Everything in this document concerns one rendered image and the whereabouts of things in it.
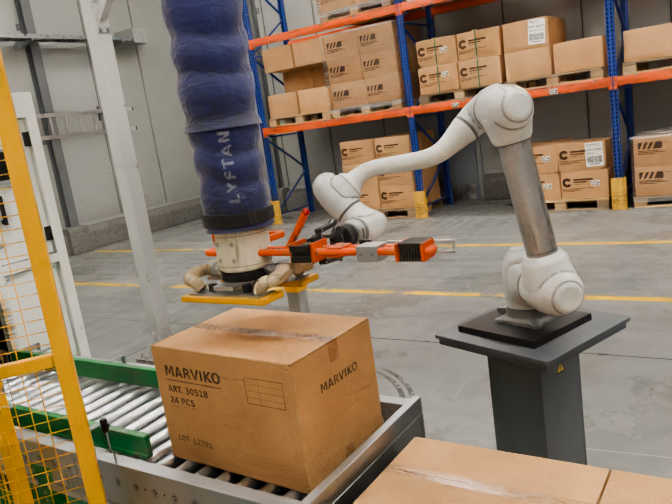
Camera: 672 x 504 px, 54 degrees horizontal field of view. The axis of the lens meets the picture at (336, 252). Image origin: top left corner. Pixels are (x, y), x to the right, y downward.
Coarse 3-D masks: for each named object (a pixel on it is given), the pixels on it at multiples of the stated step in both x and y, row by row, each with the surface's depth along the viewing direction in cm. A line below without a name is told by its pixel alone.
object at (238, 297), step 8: (208, 288) 210; (248, 288) 196; (184, 296) 206; (192, 296) 205; (200, 296) 203; (208, 296) 202; (216, 296) 200; (224, 296) 199; (232, 296) 197; (240, 296) 195; (248, 296) 193; (256, 296) 192; (264, 296) 192; (272, 296) 192; (280, 296) 195; (240, 304) 194; (248, 304) 192; (256, 304) 190; (264, 304) 189
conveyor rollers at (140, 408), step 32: (32, 384) 314; (96, 384) 301; (128, 384) 295; (96, 416) 268; (128, 416) 261; (160, 416) 261; (96, 448) 237; (160, 448) 229; (224, 480) 202; (256, 480) 201
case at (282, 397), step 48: (192, 336) 216; (240, 336) 209; (288, 336) 202; (336, 336) 195; (192, 384) 205; (240, 384) 192; (288, 384) 180; (336, 384) 195; (192, 432) 212; (240, 432) 197; (288, 432) 185; (336, 432) 195; (288, 480) 190
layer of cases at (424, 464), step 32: (416, 448) 204; (448, 448) 202; (480, 448) 199; (384, 480) 189; (416, 480) 187; (448, 480) 184; (480, 480) 182; (512, 480) 180; (544, 480) 178; (576, 480) 176; (608, 480) 174; (640, 480) 172
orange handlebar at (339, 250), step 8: (272, 232) 232; (280, 232) 228; (272, 240) 224; (320, 248) 189; (328, 248) 186; (336, 248) 184; (344, 248) 184; (352, 248) 182; (384, 248) 177; (392, 248) 175; (432, 248) 170; (328, 256) 187; (336, 256) 185; (344, 256) 185
